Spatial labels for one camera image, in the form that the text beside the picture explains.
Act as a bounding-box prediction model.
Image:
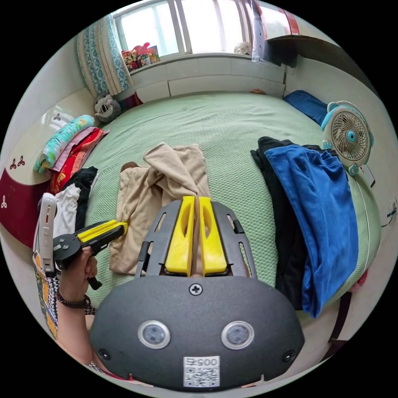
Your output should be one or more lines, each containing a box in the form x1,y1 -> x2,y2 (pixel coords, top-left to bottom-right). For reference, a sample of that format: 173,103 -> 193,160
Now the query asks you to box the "blue and black pile of clothes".
250,136 -> 360,320

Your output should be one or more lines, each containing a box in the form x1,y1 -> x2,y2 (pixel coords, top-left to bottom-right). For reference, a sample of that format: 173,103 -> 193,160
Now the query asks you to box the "window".
112,0 -> 259,62

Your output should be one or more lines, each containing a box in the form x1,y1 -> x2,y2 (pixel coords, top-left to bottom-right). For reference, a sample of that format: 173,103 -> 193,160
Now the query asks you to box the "white and black pile of clothes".
52,166 -> 100,238

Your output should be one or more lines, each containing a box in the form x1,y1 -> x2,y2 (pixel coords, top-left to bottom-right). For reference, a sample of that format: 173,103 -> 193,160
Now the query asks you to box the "teal patterned curtain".
76,13 -> 133,101

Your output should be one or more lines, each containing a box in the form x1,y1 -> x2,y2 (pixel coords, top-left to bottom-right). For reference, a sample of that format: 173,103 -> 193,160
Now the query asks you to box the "person's left forearm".
55,294 -> 105,367

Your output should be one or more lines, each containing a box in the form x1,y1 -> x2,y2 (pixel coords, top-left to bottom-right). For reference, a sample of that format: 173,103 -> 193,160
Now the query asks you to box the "red patterned pillow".
47,128 -> 111,195

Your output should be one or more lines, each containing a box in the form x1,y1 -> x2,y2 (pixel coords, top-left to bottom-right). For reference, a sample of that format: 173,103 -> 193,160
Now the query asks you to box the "bed with green quilt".
46,91 -> 383,315

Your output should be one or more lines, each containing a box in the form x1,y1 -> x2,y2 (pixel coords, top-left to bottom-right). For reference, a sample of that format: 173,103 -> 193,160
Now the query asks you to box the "green printed rolled blanket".
33,114 -> 95,174

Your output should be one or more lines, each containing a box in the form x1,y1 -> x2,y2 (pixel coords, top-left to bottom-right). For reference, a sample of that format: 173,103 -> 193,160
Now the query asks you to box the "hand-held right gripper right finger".
198,196 -> 228,277

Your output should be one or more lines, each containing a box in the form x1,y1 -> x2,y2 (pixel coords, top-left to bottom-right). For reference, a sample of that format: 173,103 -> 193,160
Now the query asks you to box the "white and red headboard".
0,87 -> 97,250

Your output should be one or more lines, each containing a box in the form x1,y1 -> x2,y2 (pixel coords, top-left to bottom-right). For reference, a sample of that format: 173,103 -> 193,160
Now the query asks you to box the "small white fan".
233,41 -> 253,57

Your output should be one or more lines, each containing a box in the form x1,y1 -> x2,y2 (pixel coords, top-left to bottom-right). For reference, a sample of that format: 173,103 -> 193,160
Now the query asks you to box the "dark brown shelf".
262,33 -> 379,94

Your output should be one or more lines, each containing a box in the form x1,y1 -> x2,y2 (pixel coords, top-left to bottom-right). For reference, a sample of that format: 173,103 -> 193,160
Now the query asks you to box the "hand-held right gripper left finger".
165,196 -> 196,277

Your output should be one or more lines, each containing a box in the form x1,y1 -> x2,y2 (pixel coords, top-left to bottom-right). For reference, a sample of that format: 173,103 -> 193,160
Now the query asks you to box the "person's body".
32,251 -> 141,383

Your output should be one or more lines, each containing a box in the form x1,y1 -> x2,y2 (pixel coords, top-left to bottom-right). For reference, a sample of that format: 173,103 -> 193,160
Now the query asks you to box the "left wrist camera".
32,192 -> 58,277

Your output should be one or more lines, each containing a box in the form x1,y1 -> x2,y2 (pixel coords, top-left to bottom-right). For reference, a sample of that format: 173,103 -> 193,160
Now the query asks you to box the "light brown t-shirt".
109,142 -> 215,277

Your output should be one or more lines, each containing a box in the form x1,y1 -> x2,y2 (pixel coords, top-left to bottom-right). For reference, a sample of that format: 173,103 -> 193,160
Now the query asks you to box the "person's left hand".
58,248 -> 98,301

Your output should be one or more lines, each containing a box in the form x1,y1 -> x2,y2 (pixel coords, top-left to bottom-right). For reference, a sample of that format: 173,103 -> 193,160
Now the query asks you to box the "colourful toy set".
121,42 -> 161,73

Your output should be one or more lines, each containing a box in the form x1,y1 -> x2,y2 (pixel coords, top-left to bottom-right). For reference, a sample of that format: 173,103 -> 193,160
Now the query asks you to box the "blue and white fan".
320,99 -> 376,177

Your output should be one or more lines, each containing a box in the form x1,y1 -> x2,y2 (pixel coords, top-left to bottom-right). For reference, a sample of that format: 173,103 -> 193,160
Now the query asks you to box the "grey stuffed toy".
94,92 -> 122,124

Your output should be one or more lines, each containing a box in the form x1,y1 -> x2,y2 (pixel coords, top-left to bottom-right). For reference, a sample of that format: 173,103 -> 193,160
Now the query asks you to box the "dark blue pillow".
282,90 -> 329,127

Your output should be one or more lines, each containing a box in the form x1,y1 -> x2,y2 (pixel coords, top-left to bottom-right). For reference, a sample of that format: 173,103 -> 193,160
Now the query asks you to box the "pink pillow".
51,126 -> 101,172

